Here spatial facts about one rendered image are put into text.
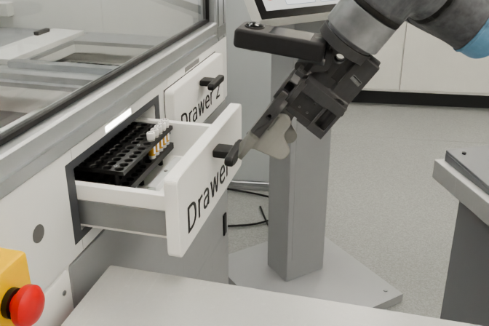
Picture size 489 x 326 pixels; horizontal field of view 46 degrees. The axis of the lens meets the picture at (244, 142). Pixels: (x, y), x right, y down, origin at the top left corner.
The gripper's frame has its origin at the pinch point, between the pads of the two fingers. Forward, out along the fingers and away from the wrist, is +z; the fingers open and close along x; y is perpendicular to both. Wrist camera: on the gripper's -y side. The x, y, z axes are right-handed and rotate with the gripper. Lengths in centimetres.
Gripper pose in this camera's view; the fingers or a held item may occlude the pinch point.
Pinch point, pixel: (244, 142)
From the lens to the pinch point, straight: 78.4
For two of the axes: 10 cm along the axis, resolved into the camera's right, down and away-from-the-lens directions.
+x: 2.5, -3.7, 8.9
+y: 7.9, 6.1, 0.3
